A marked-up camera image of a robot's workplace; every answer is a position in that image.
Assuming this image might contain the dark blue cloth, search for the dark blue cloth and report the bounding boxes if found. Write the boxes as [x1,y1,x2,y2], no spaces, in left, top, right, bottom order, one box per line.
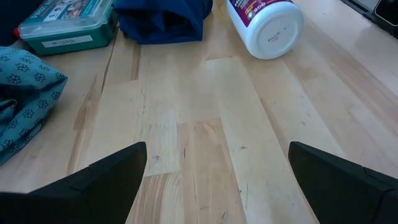
[113,0,214,45]

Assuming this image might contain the black metal table frame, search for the black metal table frame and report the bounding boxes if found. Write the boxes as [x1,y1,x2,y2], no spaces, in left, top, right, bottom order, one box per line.
[340,0,398,40]

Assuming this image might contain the green first aid kit box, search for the green first aid kit box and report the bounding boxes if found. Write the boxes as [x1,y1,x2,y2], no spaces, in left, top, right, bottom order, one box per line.
[17,0,118,57]

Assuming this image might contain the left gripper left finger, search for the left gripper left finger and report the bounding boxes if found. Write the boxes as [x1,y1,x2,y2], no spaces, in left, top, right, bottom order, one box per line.
[0,141,147,224]

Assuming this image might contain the large white pill bottle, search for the large white pill bottle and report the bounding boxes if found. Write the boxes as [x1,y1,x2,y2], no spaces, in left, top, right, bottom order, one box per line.
[226,0,305,60]

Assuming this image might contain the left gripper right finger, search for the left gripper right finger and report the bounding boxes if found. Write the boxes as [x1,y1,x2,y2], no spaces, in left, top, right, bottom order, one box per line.
[288,141,398,224]

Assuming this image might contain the teal patterned cloth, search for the teal patterned cloth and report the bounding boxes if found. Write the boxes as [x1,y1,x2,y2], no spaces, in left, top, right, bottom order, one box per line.
[0,46,68,166]

